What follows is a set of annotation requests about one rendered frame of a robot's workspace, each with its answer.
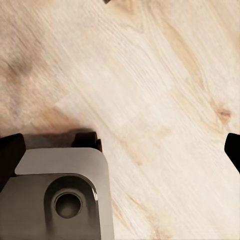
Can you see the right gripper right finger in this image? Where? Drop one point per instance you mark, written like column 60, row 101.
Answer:
column 232, row 149

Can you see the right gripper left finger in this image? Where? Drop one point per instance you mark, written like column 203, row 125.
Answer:
column 12, row 150

